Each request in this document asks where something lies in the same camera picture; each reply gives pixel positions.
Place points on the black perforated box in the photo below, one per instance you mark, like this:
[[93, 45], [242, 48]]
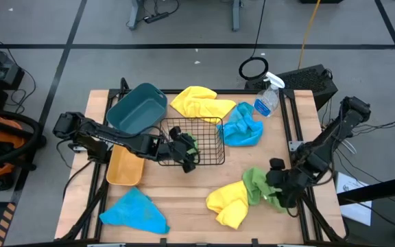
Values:
[[307, 82]]

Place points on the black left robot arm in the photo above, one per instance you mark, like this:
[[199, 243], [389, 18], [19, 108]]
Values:
[[115, 140]]

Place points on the teal plastic basket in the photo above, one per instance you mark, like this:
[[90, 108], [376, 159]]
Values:
[[135, 109]]

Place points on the black power strip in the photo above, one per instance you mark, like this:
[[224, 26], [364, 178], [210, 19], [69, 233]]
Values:
[[157, 17]]

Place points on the grey desk leg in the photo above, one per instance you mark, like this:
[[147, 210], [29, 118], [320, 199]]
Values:
[[134, 17], [236, 17]]

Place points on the green microfiber towel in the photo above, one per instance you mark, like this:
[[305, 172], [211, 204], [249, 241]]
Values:
[[254, 185], [193, 145]]

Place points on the white paper sheet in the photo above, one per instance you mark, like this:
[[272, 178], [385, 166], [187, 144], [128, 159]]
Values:
[[355, 212]]

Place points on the blue microfiber towel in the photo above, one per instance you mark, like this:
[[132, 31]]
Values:
[[242, 132], [132, 211]]

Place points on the yellow microfiber towel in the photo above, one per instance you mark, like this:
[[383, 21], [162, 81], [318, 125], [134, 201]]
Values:
[[197, 103], [228, 206]]

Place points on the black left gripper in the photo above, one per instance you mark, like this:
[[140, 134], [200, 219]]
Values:
[[173, 151]]

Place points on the black aluminium table frame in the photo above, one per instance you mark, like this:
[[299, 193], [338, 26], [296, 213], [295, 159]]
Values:
[[238, 91]]

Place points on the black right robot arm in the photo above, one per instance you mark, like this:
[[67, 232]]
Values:
[[331, 133]]

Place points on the yellow plastic basket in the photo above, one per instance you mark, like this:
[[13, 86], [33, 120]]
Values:
[[125, 171]]

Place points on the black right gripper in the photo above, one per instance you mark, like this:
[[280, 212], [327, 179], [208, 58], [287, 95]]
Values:
[[290, 182]]

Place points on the black metal beam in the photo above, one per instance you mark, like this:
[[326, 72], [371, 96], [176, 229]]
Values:
[[382, 188]]

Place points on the orange black vacuum cleaner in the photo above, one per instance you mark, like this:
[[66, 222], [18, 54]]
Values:
[[7, 137]]

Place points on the clear glass cleaner spray bottle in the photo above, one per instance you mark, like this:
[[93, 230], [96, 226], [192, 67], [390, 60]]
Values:
[[267, 101]]

